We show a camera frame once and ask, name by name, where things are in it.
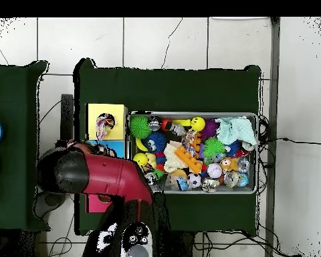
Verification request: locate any orange plastic block toy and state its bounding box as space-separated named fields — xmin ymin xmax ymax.
xmin=174 ymin=146 xmax=203 ymax=174

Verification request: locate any mint green knitted cloth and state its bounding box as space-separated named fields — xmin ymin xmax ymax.
xmin=215 ymin=116 xmax=257 ymax=147

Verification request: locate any silver wire mesh bin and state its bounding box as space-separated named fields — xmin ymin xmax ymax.
xmin=126 ymin=110 xmax=259 ymax=195

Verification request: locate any white baseball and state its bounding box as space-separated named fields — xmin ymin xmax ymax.
xmin=207 ymin=163 xmax=223 ymax=179

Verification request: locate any colourful dotted cloth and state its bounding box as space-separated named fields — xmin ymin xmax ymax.
xmin=95 ymin=113 xmax=116 ymax=141

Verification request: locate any plain yellow ball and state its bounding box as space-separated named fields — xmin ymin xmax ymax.
xmin=132 ymin=153 xmax=149 ymax=168

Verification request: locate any long black cable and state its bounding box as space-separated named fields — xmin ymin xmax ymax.
xmin=259 ymin=137 xmax=321 ymax=146

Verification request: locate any blue spiky rubber ball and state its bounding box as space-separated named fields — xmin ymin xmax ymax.
xmin=143 ymin=131 xmax=167 ymax=154

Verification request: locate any grey metal rail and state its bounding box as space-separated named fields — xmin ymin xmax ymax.
xmin=264 ymin=17 xmax=281 ymax=257

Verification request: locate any yellow smiley face ball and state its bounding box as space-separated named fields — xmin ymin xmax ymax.
xmin=190 ymin=116 xmax=206 ymax=132

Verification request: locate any green spiky rubber ball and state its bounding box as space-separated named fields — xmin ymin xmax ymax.
xmin=203 ymin=137 xmax=227 ymax=159
xmin=130 ymin=115 xmax=152 ymax=139

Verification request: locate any cream fluffy cloth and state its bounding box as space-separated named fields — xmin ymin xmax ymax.
xmin=163 ymin=141 xmax=189 ymax=173

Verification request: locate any dark green table cloth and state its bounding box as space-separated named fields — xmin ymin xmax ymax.
xmin=0 ymin=61 xmax=51 ymax=232
xmin=74 ymin=58 xmax=261 ymax=236

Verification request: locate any wooden box with three holes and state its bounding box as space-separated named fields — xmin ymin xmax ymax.
xmin=85 ymin=103 xmax=128 ymax=213

